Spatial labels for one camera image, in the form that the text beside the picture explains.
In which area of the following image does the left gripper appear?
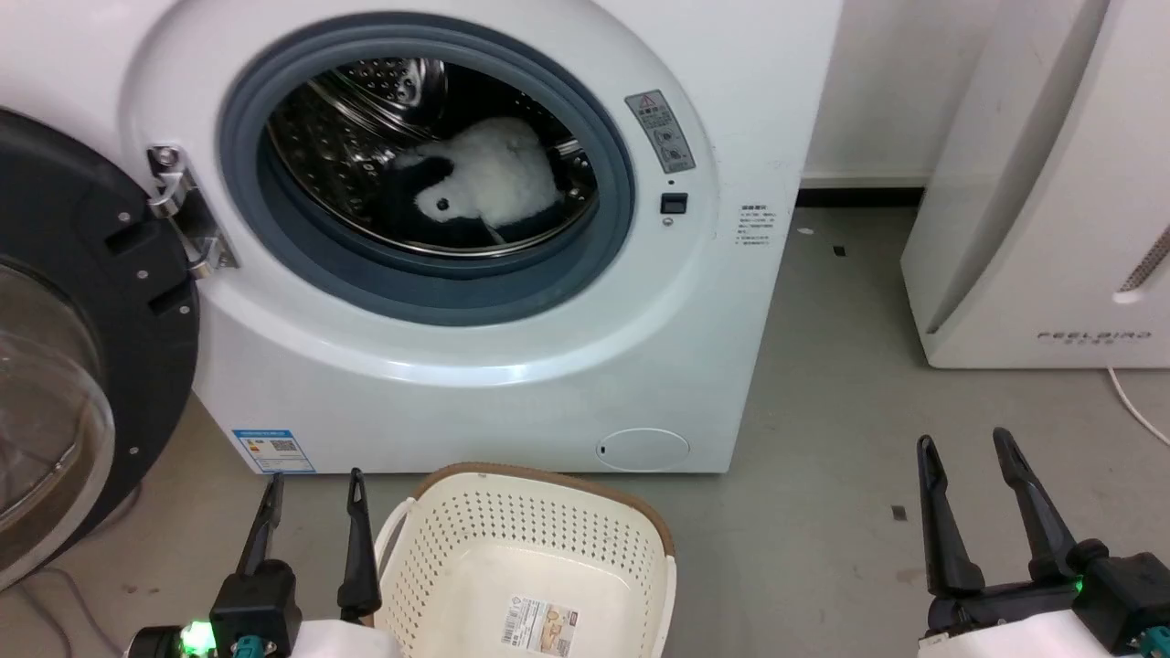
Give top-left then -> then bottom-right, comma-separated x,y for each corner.
128,468 -> 403,658

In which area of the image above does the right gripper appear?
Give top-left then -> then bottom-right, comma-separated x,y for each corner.
917,427 -> 1170,658

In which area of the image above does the white and black plush toy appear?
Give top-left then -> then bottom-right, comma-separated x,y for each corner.
382,116 -> 586,249

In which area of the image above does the cream perforated laundry basket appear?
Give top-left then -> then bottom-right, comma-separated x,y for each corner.
373,462 -> 679,658

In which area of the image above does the white front-load washing machine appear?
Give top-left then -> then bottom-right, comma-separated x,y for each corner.
0,0 -> 844,476

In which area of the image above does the blue energy label sticker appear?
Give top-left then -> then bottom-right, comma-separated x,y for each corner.
231,428 -> 317,474

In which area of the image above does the dark round washer door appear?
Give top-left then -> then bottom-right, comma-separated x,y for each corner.
0,108 -> 201,591

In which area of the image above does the paper product label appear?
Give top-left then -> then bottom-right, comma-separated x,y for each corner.
499,596 -> 582,655

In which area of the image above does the grey rubber door gasket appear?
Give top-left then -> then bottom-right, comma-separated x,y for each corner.
218,13 -> 637,328

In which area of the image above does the white air purifier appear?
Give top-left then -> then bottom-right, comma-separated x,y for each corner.
900,0 -> 1170,370

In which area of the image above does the round white filter cover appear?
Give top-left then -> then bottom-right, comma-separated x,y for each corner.
596,428 -> 691,472

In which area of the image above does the chrome door hinge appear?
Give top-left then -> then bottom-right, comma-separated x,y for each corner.
146,143 -> 240,281

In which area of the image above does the black baseboard strip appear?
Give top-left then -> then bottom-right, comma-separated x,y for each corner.
798,187 -> 926,209

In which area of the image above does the small printed text label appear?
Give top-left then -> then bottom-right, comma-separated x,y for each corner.
736,203 -> 779,249

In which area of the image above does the perforated steel washer drum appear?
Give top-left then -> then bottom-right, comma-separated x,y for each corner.
264,57 -> 601,259

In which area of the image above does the grey warning sticker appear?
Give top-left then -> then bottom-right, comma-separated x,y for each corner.
625,90 -> 697,175

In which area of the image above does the white power cable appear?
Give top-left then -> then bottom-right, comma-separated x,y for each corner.
1107,366 -> 1170,449

